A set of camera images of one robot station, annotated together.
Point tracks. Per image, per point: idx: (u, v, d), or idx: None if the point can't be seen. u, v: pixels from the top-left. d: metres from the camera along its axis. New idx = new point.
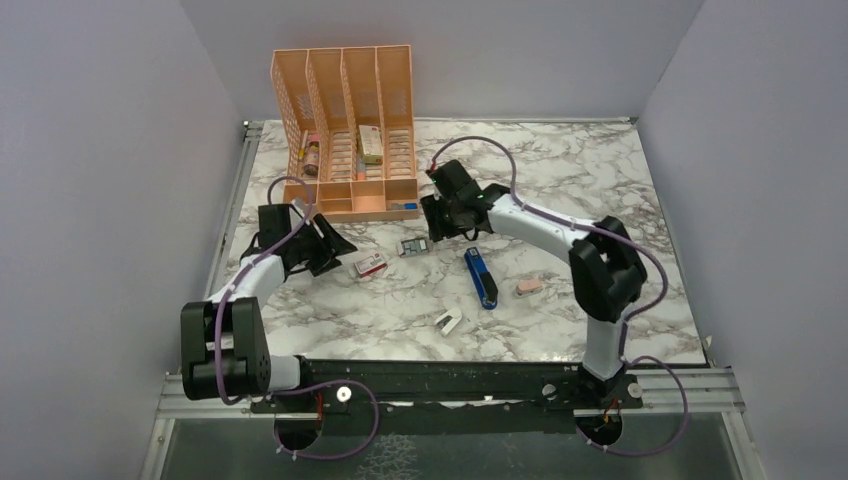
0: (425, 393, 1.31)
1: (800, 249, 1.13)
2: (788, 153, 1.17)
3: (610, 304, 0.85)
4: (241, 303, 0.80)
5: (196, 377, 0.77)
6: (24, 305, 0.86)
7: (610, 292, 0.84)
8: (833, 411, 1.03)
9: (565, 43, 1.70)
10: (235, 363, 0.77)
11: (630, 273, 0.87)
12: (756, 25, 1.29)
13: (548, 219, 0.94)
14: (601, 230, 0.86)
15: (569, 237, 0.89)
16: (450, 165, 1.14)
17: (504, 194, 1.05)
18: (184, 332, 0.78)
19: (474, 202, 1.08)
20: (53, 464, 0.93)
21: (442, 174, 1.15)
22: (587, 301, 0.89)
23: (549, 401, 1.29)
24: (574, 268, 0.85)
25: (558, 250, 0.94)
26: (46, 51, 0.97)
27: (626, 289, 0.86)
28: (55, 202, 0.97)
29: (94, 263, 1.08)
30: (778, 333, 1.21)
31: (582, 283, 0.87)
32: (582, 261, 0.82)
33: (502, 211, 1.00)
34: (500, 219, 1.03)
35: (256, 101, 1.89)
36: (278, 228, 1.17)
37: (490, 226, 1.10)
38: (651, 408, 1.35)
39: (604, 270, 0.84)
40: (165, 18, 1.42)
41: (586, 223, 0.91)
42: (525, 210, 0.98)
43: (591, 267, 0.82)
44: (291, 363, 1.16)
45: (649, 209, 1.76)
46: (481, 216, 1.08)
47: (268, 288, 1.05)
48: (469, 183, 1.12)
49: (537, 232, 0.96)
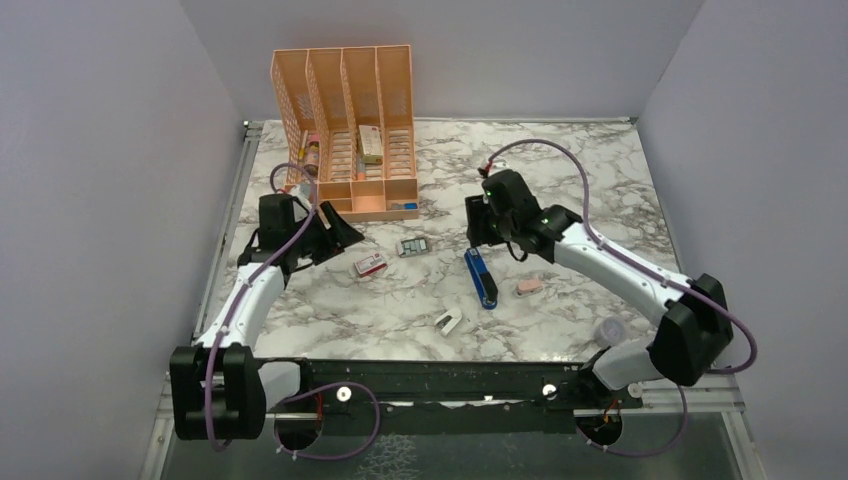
0: (425, 393, 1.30)
1: (800, 250, 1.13)
2: (787, 153, 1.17)
3: (695, 371, 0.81)
4: (234, 351, 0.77)
5: (187, 419, 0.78)
6: (24, 304, 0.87)
7: (696, 360, 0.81)
8: (833, 411, 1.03)
9: (565, 43, 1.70)
10: (227, 411, 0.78)
11: (718, 338, 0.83)
12: (756, 26, 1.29)
13: (634, 268, 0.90)
14: (695, 292, 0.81)
15: (659, 293, 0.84)
16: (510, 178, 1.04)
17: (573, 219, 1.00)
18: (174, 379, 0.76)
19: (539, 225, 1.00)
20: (54, 463, 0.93)
21: (498, 186, 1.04)
22: (665, 364, 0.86)
23: (549, 401, 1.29)
24: (664, 332, 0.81)
25: (641, 301, 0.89)
26: (46, 51, 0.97)
27: (711, 355, 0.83)
28: (55, 201, 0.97)
29: (94, 262, 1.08)
30: (777, 333, 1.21)
31: (668, 347, 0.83)
32: (677, 327, 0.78)
33: (576, 247, 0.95)
34: (570, 255, 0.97)
35: (256, 101, 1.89)
36: (279, 225, 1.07)
37: (550, 253, 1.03)
38: (651, 408, 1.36)
39: (696, 337, 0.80)
40: (165, 18, 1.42)
41: (680, 280, 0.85)
42: (602, 250, 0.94)
43: (685, 335, 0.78)
44: (288, 366, 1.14)
45: (649, 209, 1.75)
46: (544, 241, 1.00)
47: (265, 308, 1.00)
48: (529, 202, 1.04)
49: (618, 280, 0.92)
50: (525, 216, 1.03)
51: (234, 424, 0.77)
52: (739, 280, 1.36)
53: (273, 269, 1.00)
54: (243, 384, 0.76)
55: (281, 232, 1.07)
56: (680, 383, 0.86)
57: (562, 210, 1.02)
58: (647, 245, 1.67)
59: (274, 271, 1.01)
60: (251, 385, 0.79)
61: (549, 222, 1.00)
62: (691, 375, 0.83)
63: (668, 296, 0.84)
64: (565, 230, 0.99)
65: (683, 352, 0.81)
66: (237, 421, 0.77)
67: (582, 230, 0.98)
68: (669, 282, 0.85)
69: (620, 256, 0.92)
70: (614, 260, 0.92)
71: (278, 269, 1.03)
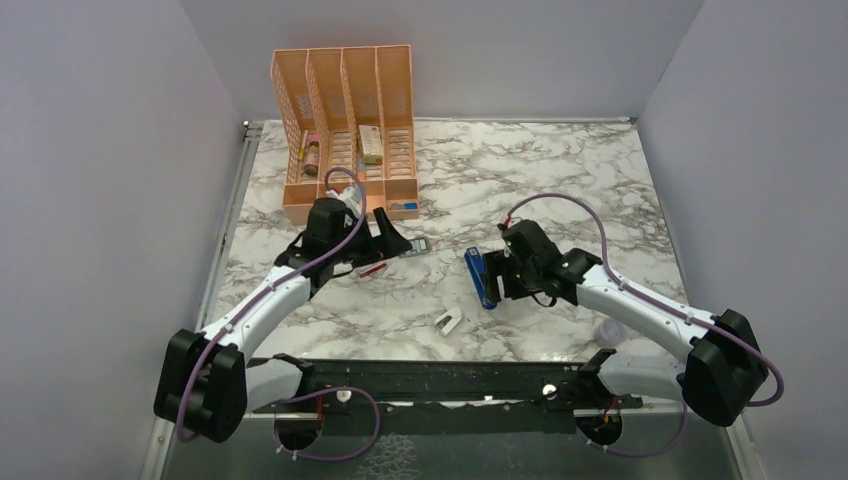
0: (425, 393, 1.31)
1: (801, 249, 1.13)
2: (787, 152, 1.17)
3: (731, 410, 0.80)
4: (227, 353, 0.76)
5: (166, 403, 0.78)
6: (24, 303, 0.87)
7: (730, 397, 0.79)
8: (834, 411, 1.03)
9: (566, 43, 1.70)
10: (200, 408, 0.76)
11: (752, 374, 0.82)
12: (756, 25, 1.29)
13: (657, 306, 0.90)
14: (720, 329, 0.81)
15: (685, 332, 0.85)
16: (526, 226, 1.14)
17: (593, 264, 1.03)
18: (166, 360, 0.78)
19: (559, 269, 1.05)
20: (55, 464, 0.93)
21: (517, 235, 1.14)
22: (697, 403, 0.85)
23: (549, 400, 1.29)
24: (693, 371, 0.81)
25: (667, 341, 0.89)
26: (45, 49, 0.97)
27: (744, 391, 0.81)
28: (55, 201, 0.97)
29: (94, 262, 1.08)
30: (777, 333, 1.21)
31: (699, 388, 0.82)
32: (705, 366, 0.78)
33: (597, 288, 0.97)
34: (593, 297, 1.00)
35: (255, 101, 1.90)
36: (324, 236, 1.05)
37: (573, 298, 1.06)
38: (651, 408, 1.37)
39: (727, 374, 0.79)
40: (165, 18, 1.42)
41: (704, 317, 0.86)
42: (623, 289, 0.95)
43: (714, 373, 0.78)
44: (290, 364, 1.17)
45: (649, 209, 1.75)
46: (565, 284, 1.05)
47: (283, 316, 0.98)
48: (548, 247, 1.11)
49: (642, 319, 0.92)
50: (545, 261, 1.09)
51: (204, 422, 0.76)
52: (738, 280, 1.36)
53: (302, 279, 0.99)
54: (225, 387, 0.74)
55: (323, 243, 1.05)
56: (717, 423, 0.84)
57: (582, 253, 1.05)
58: (647, 245, 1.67)
59: (305, 283, 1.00)
60: (234, 389, 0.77)
61: (570, 265, 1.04)
62: (725, 413, 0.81)
63: (694, 334, 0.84)
64: (586, 272, 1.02)
65: (714, 391, 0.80)
66: (207, 419, 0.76)
67: (603, 272, 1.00)
68: (693, 319, 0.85)
69: (642, 296, 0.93)
70: (636, 299, 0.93)
71: (308, 281, 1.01)
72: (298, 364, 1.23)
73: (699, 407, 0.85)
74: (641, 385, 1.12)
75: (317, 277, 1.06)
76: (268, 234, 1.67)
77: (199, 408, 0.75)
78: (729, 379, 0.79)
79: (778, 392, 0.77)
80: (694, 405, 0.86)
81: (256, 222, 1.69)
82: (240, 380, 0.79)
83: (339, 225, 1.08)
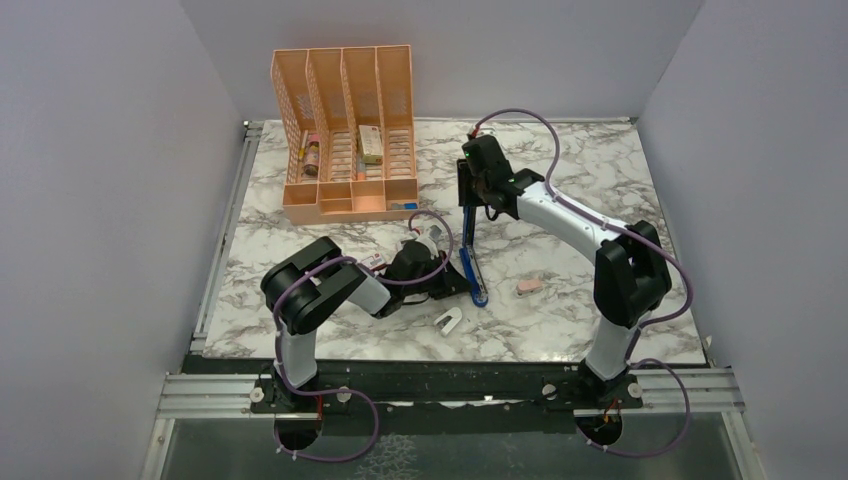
0: (425, 393, 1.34)
1: (804, 249, 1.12)
2: (790, 153, 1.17)
3: (628, 309, 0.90)
4: (352, 271, 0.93)
5: (275, 276, 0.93)
6: (23, 305, 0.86)
7: (629, 297, 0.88)
8: (834, 413, 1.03)
9: (566, 43, 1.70)
10: (300, 298, 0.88)
11: (655, 282, 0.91)
12: (757, 25, 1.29)
13: (580, 215, 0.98)
14: (632, 233, 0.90)
15: (599, 236, 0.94)
16: (486, 141, 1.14)
17: (537, 181, 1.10)
18: (312, 248, 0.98)
19: (505, 185, 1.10)
20: (56, 462, 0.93)
21: (475, 147, 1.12)
22: (606, 304, 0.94)
23: (549, 400, 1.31)
24: (600, 269, 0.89)
25: (587, 248, 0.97)
26: (44, 50, 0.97)
27: (647, 296, 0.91)
28: (52, 203, 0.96)
29: (91, 264, 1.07)
30: (778, 335, 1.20)
31: (605, 285, 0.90)
32: (608, 262, 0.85)
33: (533, 200, 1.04)
34: (529, 207, 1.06)
35: (256, 101, 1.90)
36: (401, 273, 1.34)
37: (514, 212, 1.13)
38: (651, 408, 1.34)
39: (628, 274, 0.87)
40: (165, 19, 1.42)
41: (618, 225, 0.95)
42: (555, 201, 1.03)
43: (615, 268, 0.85)
44: (312, 360, 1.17)
45: (649, 209, 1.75)
46: (509, 200, 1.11)
47: (360, 296, 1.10)
48: (501, 165, 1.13)
49: (567, 227, 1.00)
50: (497, 178, 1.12)
51: (293, 308, 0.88)
52: (738, 280, 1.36)
53: (386, 291, 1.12)
54: (333, 291, 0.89)
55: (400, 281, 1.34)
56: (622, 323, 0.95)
57: (529, 173, 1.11)
58: None
59: (386, 295, 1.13)
60: (336, 302, 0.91)
61: (516, 182, 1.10)
62: (625, 312, 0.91)
63: (606, 237, 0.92)
64: (527, 188, 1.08)
65: (615, 288, 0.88)
66: (297, 307, 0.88)
67: (542, 188, 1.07)
68: (607, 226, 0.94)
69: (570, 207, 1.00)
70: (564, 210, 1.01)
71: (386, 292, 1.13)
72: (312, 375, 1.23)
73: (607, 309, 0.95)
74: (608, 346, 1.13)
75: (386, 306, 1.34)
76: (268, 234, 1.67)
77: (296, 294, 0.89)
78: (632, 281, 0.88)
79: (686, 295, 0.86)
80: (604, 305, 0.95)
81: (256, 222, 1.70)
82: (342, 300, 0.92)
83: (419, 268, 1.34)
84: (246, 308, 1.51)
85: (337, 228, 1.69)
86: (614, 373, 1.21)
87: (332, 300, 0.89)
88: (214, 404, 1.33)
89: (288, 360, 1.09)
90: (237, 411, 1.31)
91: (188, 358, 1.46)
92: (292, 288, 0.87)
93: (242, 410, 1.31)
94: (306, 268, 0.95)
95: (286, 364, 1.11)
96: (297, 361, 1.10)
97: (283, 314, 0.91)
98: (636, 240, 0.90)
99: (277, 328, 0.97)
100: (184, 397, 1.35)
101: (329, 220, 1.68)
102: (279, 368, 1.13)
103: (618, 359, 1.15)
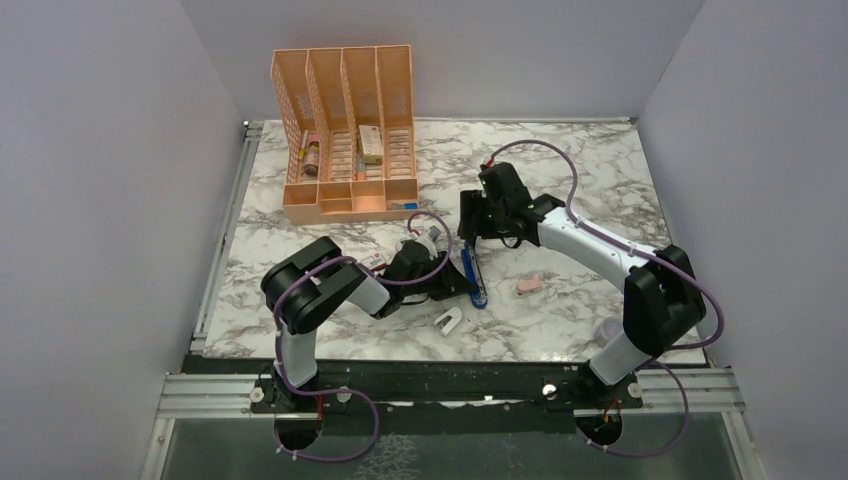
0: (426, 393, 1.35)
1: (803, 248, 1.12)
2: (789, 152, 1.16)
3: (663, 337, 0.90)
4: (350, 270, 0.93)
5: (277, 276, 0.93)
6: (22, 304, 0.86)
7: (662, 325, 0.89)
8: (834, 412, 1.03)
9: (566, 43, 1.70)
10: (301, 297, 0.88)
11: (688, 309, 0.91)
12: (756, 25, 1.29)
13: (604, 241, 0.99)
14: (659, 259, 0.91)
15: (626, 262, 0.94)
16: (503, 169, 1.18)
17: (556, 206, 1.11)
18: (311, 247, 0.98)
19: (525, 211, 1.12)
20: (55, 461, 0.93)
21: (492, 176, 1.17)
22: (638, 330, 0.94)
23: (549, 400, 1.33)
24: (631, 297, 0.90)
25: (613, 274, 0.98)
26: (44, 49, 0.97)
27: (681, 323, 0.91)
28: (52, 202, 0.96)
29: (90, 263, 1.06)
30: (778, 334, 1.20)
31: (636, 313, 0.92)
32: (638, 290, 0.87)
33: (555, 226, 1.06)
34: (551, 234, 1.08)
35: (256, 101, 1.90)
36: (400, 274, 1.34)
37: (536, 238, 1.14)
38: (651, 408, 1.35)
39: (660, 302, 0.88)
40: (166, 18, 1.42)
41: (646, 250, 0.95)
42: (578, 227, 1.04)
43: (646, 297, 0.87)
44: (312, 360, 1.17)
45: (649, 209, 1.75)
46: (529, 226, 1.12)
47: (360, 296, 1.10)
48: (519, 191, 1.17)
49: (591, 253, 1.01)
50: (516, 203, 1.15)
51: (293, 308, 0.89)
52: (738, 280, 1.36)
53: (384, 291, 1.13)
54: (333, 290, 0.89)
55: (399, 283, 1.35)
56: (655, 350, 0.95)
57: (548, 198, 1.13)
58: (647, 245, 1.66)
59: (384, 296, 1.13)
60: (335, 302, 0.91)
61: (536, 208, 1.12)
62: (658, 341, 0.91)
63: (634, 263, 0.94)
64: (548, 214, 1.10)
65: (646, 315, 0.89)
66: (297, 307, 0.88)
67: (563, 214, 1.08)
68: (635, 251, 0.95)
69: (594, 233, 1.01)
70: (587, 235, 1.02)
71: (385, 294, 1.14)
72: (312, 375, 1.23)
73: (638, 335, 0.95)
74: (628, 363, 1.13)
75: (385, 307, 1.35)
76: (268, 234, 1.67)
77: (297, 293, 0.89)
78: (664, 308, 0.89)
79: (719, 325, 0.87)
80: (633, 330, 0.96)
81: (256, 222, 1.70)
82: (340, 300, 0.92)
83: (417, 269, 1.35)
84: (246, 308, 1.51)
85: (337, 228, 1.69)
86: (617, 378, 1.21)
87: (332, 299, 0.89)
88: (215, 404, 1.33)
89: (288, 360, 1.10)
90: (237, 411, 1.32)
91: (188, 358, 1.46)
92: (293, 288, 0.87)
93: (242, 410, 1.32)
94: (306, 268, 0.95)
95: (286, 365, 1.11)
96: (299, 359, 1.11)
97: (284, 315, 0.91)
98: (665, 267, 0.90)
99: (278, 328, 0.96)
100: (185, 397, 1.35)
101: (328, 220, 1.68)
102: (279, 367, 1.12)
103: (625, 368, 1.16)
